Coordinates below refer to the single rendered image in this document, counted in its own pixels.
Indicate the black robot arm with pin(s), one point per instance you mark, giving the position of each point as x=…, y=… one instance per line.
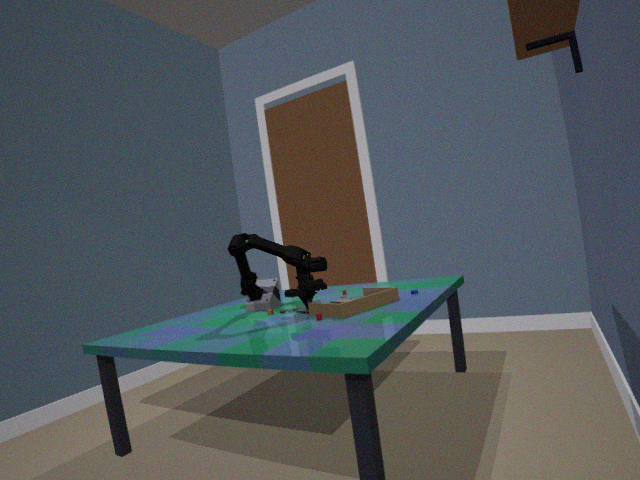
x=290, y=254

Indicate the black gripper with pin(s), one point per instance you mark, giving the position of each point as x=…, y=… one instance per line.
x=303, y=294

